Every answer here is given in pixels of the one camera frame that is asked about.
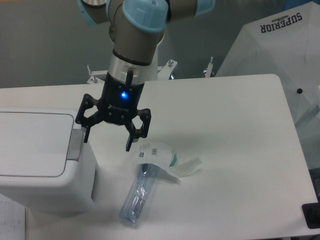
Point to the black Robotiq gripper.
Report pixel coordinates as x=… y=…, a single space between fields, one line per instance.
x=120 y=102

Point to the white push-lid trash can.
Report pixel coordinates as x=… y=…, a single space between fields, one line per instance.
x=45 y=164

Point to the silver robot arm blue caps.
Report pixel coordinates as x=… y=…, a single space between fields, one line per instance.
x=136 y=28

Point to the white paper wrapper with label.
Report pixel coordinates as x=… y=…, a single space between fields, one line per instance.
x=171 y=166

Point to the clear plastic tube packaging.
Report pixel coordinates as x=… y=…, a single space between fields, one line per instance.
x=138 y=194

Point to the printed paper sheet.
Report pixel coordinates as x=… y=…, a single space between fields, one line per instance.
x=12 y=219

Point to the white umbrella with Superior text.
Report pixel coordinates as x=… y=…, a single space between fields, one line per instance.
x=286 y=44

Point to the black device at table corner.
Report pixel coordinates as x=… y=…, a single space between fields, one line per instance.
x=311 y=212

